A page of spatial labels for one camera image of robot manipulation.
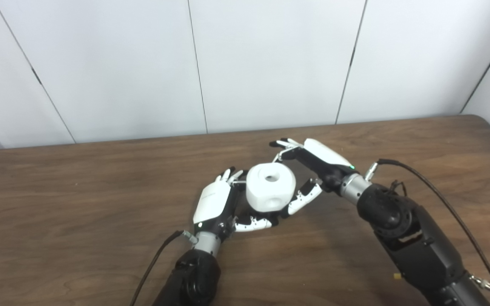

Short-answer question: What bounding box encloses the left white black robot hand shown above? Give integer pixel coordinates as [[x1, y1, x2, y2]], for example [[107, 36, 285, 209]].
[[193, 167, 279, 239]]

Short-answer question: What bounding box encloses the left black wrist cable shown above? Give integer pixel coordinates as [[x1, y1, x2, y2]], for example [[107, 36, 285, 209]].
[[130, 230, 197, 306]]

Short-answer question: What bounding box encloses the round white plastic piece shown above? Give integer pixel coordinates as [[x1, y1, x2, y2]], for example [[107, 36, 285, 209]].
[[246, 163, 296, 213]]

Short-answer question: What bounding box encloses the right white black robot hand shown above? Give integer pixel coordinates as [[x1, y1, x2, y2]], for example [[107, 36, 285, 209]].
[[269, 137, 356, 215]]

